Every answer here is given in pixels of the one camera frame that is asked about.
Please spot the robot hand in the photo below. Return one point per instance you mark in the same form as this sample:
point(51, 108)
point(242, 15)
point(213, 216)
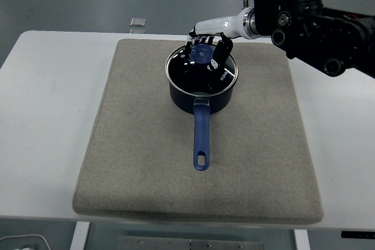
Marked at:
point(222, 26)

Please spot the glass pot lid blue knob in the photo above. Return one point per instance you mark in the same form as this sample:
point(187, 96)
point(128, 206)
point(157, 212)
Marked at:
point(193, 77)

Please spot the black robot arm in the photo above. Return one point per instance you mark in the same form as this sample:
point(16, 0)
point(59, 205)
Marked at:
point(310, 27)

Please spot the silver floor plate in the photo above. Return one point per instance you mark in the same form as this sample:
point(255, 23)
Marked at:
point(138, 21)
point(137, 30)

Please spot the beige fabric mat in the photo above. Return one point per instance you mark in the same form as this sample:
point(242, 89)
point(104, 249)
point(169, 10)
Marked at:
point(146, 156)

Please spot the grey metal plate with screws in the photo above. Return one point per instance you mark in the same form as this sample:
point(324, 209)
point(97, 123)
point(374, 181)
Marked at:
point(190, 244)

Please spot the white table leg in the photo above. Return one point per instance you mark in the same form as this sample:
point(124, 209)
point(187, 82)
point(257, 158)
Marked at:
point(80, 236)
point(302, 240)

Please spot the black flat bar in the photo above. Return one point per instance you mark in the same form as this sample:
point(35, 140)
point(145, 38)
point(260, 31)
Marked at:
point(359, 234)

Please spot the white rounded object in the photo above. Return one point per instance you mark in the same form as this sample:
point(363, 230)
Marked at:
point(17, 239)

